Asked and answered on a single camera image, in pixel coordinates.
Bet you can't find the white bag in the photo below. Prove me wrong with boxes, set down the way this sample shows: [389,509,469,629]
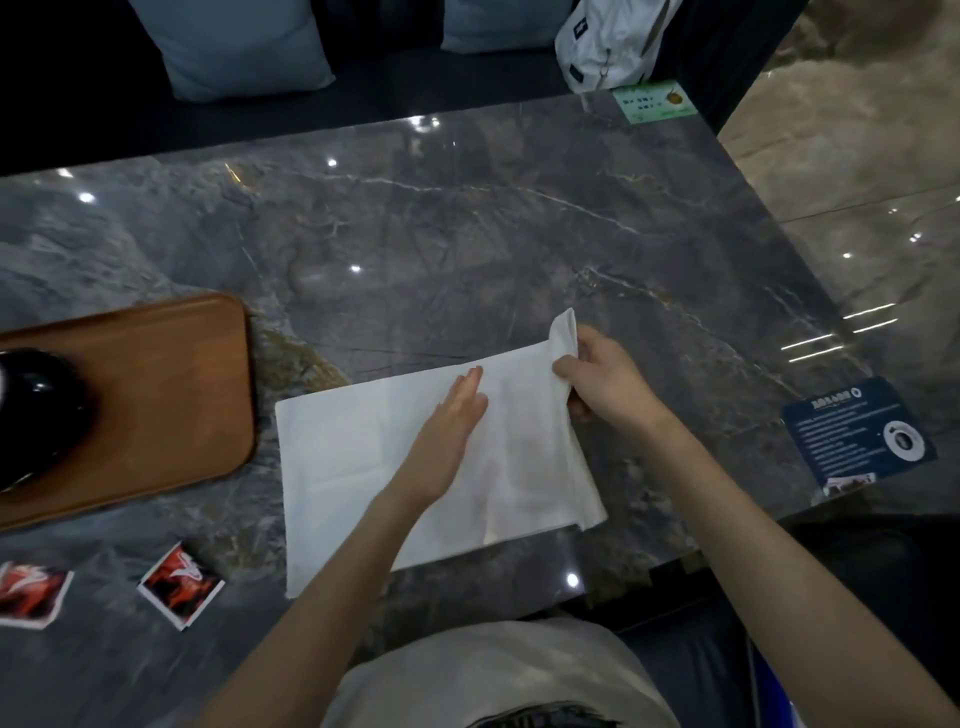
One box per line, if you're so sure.
[553,0,684,96]

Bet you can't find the white cloth napkin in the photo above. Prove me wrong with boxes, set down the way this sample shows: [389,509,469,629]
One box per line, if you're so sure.
[274,307,609,600]

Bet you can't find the dark upholstered bench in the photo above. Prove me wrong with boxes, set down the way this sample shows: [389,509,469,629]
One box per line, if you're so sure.
[0,0,812,179]

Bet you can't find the person's right forearm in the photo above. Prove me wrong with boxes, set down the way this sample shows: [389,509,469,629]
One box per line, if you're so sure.
[633,408,960,728]

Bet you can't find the dark blue table sticker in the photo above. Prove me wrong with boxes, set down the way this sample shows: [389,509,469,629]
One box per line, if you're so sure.
[780,375,939,501]

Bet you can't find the person's left hand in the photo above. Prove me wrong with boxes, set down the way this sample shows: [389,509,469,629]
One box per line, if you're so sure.
[388,365,491,513]

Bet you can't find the person's left forearm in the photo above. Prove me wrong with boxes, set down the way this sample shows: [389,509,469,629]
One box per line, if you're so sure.
[187,483,455,728]

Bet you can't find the brown wooden tray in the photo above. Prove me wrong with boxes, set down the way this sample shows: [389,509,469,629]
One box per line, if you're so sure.
[0,292,258,534]

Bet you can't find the light blue cushion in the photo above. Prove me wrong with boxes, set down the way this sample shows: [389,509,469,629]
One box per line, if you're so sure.
[440,0,576,56]
[127,0,337,105]

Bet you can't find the person's white shirt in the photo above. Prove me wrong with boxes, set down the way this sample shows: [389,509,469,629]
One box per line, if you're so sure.
[321,617,681,728]

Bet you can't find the red and white packet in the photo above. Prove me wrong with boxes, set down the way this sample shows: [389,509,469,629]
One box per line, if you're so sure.
[136,540,227,633]
[0,560,75,630]

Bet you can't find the green table sticker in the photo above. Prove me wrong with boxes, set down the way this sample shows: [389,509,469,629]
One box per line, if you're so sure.
[610,79,699,126]

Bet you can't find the person's right hand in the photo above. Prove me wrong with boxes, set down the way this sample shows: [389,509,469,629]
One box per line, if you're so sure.
[551,324,671,438]

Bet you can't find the person's dark trousers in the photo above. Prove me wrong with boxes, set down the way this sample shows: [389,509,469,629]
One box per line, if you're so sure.
[600,513,960,728]

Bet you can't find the glossy black bowl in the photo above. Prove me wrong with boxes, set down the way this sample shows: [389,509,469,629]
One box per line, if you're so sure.
[0,348,93,494]

